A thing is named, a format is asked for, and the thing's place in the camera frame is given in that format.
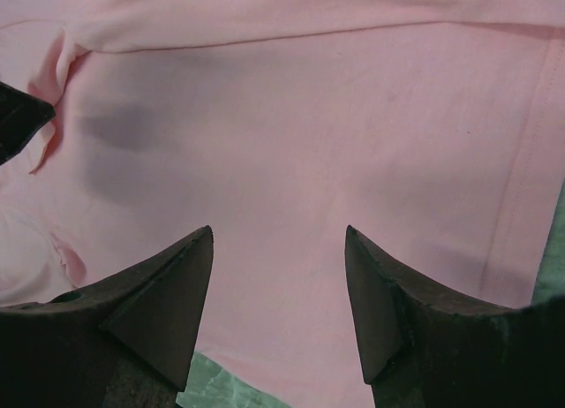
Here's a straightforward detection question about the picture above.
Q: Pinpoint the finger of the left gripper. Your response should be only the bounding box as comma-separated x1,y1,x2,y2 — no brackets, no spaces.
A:
0,82,56,165

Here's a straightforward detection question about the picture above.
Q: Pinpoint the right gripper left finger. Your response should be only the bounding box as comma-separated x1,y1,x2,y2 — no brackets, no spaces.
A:
1,226,214,408

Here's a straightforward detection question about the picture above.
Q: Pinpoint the pink t shirt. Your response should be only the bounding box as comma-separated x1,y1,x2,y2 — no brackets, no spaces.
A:
1,0,564,407

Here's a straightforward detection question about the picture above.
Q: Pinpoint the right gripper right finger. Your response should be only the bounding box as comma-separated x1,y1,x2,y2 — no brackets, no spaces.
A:
345,228,564,407

